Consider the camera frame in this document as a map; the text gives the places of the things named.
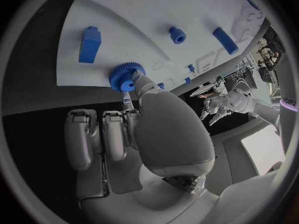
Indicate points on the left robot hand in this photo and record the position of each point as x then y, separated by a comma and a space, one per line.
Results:
217, 106

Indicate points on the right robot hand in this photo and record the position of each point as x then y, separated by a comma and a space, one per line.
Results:
172, 134

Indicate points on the blue gear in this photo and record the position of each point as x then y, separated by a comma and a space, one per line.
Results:
121, 74

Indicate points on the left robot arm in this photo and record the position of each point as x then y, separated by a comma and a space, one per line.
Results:
254, 109

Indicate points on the white task board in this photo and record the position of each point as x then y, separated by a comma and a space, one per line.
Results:
144, 13

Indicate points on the person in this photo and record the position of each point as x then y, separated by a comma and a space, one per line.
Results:
219, 87

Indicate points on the blue peg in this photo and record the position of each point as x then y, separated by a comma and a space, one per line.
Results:
188, 80
191, 68
161, 85

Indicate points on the blue long cylinder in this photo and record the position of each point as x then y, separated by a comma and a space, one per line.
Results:
225, 41

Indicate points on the dark equipment rack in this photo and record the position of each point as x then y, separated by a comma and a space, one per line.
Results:
268, 59

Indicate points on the blue short cylinder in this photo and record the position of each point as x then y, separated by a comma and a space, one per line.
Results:
177, 36

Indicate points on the blue round part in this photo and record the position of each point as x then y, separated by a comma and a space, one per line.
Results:
252, 2

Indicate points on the blue block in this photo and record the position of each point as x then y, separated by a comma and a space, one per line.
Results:
90, 44

